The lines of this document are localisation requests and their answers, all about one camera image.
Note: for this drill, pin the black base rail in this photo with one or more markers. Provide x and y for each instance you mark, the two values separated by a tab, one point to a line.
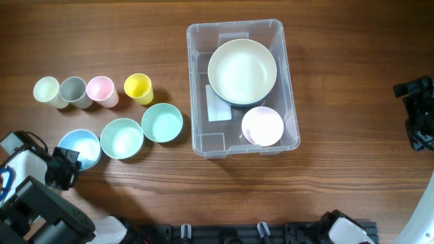
289	233

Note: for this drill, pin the green small bowl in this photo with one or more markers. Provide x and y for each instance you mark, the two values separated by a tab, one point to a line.
122	138
162	123

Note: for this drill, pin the pink small bowl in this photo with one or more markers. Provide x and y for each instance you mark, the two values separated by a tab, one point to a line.
262	126

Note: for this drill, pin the cream large bowl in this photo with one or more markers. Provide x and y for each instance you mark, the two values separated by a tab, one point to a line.
242	71

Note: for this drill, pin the grey cup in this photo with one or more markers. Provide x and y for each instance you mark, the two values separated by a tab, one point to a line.
73	90

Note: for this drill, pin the yellow cup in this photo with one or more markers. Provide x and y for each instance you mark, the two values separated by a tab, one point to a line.
139	87

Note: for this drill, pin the pink cup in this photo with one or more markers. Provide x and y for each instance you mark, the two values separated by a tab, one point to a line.
102	90

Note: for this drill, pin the light blue small bowl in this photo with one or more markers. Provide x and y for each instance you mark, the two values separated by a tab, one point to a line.
86	143

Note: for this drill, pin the clear plastic storage container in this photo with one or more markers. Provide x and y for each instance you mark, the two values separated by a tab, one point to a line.
216	125

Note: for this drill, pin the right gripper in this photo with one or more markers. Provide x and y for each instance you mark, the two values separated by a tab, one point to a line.
421	139

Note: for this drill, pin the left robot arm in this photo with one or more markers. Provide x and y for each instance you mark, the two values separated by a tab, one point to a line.
33	212

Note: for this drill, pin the dark blue bowl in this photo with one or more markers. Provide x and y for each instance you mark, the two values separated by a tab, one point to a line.
241	105

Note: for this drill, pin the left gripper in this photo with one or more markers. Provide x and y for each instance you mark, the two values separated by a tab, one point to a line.
72	157

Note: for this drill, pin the white label in container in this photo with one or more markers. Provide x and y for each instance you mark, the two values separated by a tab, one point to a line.
218	109

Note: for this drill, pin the pale green cup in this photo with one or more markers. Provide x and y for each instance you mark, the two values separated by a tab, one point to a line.
47	91

